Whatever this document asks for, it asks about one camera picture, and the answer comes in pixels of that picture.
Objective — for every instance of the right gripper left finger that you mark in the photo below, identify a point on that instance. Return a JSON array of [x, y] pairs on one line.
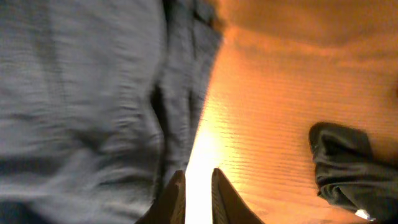
[[169, 208]]

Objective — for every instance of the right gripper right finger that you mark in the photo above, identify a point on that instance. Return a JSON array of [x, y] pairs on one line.
[[227, 205]]

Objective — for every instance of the navy blue shorts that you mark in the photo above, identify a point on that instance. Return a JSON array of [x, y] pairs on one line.
[[100, 104]]

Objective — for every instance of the black patterned sports garment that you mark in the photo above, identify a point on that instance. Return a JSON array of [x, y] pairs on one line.
[[348, 176]]

